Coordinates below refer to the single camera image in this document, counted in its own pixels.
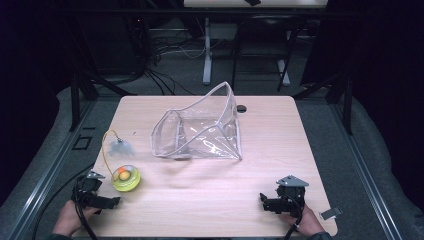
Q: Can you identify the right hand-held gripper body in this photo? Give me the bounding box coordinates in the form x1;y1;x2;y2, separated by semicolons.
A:
275;174;310;218

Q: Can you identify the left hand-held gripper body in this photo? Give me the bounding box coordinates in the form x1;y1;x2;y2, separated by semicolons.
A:
71;169;106;210

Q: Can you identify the person's right hand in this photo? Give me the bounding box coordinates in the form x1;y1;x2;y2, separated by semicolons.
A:
279;203;326;238

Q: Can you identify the person's left hand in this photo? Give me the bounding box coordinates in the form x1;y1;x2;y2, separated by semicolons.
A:
52;199;102;238

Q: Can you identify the yellow-green feather cat toy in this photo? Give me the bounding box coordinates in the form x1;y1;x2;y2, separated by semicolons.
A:
101;129;142;193

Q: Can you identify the clear plastic zip bag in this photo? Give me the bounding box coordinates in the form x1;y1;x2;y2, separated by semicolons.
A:
150;81;243;161

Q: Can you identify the white background desk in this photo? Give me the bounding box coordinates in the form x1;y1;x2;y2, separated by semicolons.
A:
182;0;330;87

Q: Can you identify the black chair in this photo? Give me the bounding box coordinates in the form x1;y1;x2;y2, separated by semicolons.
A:
230;15;303;93

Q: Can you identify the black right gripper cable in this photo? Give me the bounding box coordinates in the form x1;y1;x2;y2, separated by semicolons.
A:
283;192;305;240

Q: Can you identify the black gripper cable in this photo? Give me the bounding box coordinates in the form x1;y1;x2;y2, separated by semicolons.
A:
283;192;305;240
31;162;99;240

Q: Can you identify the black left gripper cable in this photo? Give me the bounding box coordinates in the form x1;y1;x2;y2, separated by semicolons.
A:
31;162;99;240

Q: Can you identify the black metal frame stand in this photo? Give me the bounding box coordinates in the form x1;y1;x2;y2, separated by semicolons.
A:
292;71;355;136
66;19;138;133

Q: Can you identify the bundle of floor cables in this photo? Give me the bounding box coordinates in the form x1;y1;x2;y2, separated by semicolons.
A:
124;16;209;98

